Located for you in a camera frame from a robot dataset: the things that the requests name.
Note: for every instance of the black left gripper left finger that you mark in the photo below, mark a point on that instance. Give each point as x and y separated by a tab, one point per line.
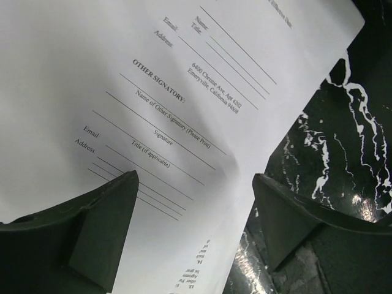
73	247

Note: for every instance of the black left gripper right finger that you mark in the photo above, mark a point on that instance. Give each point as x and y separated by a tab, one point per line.
318	249

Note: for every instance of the white signature form sheet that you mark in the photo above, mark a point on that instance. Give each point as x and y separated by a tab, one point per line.
192	95

